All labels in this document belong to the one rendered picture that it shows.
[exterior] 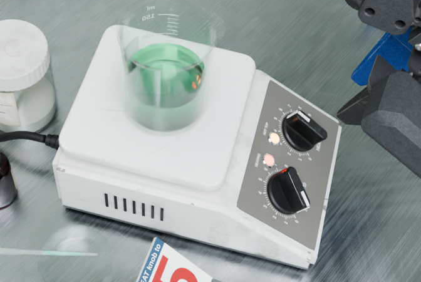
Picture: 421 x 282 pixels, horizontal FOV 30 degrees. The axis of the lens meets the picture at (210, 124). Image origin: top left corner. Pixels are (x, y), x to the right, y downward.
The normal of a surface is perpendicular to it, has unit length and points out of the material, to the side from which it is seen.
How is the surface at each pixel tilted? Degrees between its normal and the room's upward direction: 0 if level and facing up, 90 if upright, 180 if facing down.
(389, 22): 86
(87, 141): 0
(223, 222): 90
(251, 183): 30
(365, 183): 0
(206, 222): 90
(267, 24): 0
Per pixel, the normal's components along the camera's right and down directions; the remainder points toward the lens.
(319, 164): 0.54, -0.37
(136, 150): 0.07, -0.55
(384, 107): -0.17, -0.69
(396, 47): -0.29, 0.65
